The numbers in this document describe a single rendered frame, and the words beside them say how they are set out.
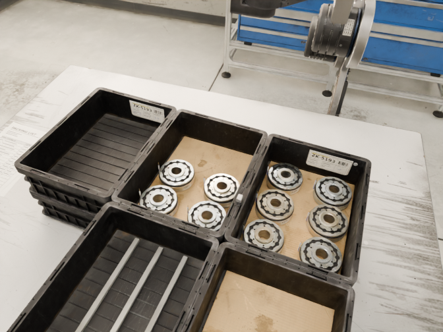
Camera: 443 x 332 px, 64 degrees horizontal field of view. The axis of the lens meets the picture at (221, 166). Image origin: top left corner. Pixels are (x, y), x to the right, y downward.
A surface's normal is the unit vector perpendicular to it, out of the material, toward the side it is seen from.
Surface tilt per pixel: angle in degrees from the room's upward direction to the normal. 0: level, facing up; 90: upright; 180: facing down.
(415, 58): 90
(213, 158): 0
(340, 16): 90
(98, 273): 0
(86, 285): 0
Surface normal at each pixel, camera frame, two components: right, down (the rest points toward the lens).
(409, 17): -0.28, 0.69
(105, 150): 0.04, -0.69
